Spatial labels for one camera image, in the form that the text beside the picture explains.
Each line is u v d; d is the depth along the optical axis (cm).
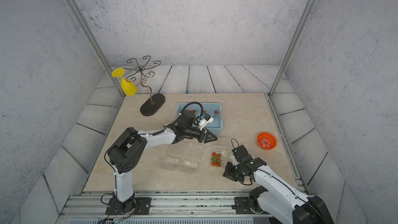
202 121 81
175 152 92
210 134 79
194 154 91
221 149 91
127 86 96
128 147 55
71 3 76
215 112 109
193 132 78
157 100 118
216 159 87
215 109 108
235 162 75
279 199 48
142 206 73
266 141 91
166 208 73
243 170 60
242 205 72
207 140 79
